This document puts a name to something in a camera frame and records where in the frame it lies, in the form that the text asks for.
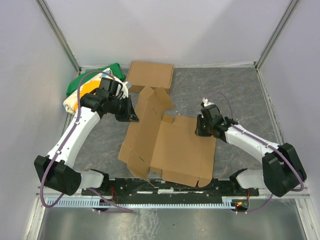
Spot cardboard box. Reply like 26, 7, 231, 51
118, 86, 216, 188
126, 61, 174, 95

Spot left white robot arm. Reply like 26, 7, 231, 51
34, 77, 139, 196

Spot closed folded cardboard box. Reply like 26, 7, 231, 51
126, 61, 174, 95

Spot green yellow white cloth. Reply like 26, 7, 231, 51
63, 62, 126, 115

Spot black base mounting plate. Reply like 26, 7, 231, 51
95, 178, 259, 205

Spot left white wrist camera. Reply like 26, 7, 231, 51
116, 81, 132, 100

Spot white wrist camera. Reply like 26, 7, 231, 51
201, 97, 214, 108
116, 81, 132, 100

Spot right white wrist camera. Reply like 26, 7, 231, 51
201, 97, 214, 108

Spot light blue slotted cable duct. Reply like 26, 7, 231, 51
46, 196, 247, 210

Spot right aluminium frame post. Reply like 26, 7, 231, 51
254, 0, 300, 71

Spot aluminium frame post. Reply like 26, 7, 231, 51
254, 0, 300, 71
35, 0, 81, 74

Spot aluminium front rail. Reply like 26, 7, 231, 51
34, 176, 313, 200

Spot left aluminium frame post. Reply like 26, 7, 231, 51
35, 0, 81, 74

